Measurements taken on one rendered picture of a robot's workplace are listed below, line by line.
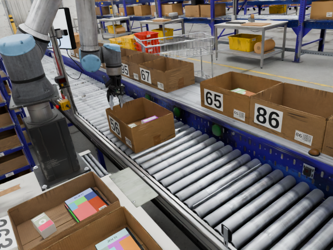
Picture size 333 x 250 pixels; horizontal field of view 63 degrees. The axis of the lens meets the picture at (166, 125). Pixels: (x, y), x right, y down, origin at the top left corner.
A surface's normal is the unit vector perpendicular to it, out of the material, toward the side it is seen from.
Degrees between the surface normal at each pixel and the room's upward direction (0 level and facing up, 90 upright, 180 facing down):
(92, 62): 97
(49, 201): 89
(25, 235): 2
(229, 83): 89
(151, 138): 91
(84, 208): 0
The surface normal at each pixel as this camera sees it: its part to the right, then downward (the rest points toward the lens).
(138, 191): -0.11, -0.89
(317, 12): -0.85, 0.32
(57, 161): 0.57, 0.32
